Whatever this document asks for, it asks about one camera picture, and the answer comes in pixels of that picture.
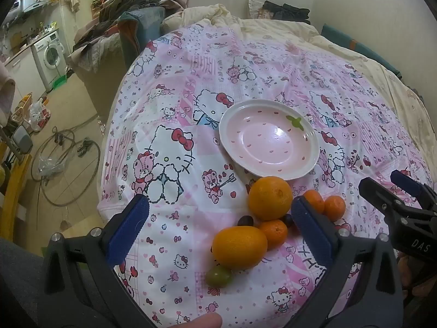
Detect person's right hand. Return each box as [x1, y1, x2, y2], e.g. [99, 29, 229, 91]
[398, 251, 424, 292]

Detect pink cartoon printed blanket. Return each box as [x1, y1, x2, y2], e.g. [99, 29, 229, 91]
[97, 24, 437, 328]

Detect small mandarin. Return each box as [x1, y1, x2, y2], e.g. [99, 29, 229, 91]
[258, 219, 289, 249]
[324, 195, 346, 221]
[303, 189, 326, 214]

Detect beige jacket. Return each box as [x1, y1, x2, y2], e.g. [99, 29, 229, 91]
[0, 63, 17, 110]

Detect yellow wooden chair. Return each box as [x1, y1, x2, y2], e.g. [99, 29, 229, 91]
[0, 137, 33, 240]

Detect large oval orange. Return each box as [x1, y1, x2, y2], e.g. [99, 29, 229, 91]
[212, 226, 268, 270]

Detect green tomato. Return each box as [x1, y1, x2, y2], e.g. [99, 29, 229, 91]
[205, 266, 233, 288]

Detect pink strawberry-print plate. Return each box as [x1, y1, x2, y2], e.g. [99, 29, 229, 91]
[218, 99, 320, 181]

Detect white washing machine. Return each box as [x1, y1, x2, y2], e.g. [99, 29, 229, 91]
[31, 31, 68, 90]

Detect floor hose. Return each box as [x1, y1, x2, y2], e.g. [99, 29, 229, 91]
[31, 113, 106, 207]

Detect clear plastic bag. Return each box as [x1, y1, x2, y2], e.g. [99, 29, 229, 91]
[38, 157, 67, 178]

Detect person's left hand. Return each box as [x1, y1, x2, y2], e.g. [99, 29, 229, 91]
[176, 312, 223, 328]

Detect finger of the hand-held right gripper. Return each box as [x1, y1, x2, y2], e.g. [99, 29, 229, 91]
[390, 170, 437, 211]
[358, 177, 437, 220]

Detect grey box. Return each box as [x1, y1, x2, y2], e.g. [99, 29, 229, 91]
[12, 125, 34, 154]

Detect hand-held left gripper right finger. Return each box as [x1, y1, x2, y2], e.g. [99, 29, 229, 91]
[291, 196, 404, 328]

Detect pile of clothes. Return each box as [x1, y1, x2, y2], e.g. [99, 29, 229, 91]
[68, 0, 187, 72]

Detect large round orange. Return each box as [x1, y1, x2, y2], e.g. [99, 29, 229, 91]
[247, 176, 293, 221]

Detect dark clothes on bed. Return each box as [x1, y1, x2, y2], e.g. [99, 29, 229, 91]
[263, 1, 311, 24]

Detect teal pillow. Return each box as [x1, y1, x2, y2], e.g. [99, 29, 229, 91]
[321, 24, 401, 76]

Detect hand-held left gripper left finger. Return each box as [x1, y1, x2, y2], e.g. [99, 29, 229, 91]
[41, 194, 161, 328]

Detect white plastic bag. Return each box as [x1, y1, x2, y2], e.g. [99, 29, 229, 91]
[29, 97, 52, 132]

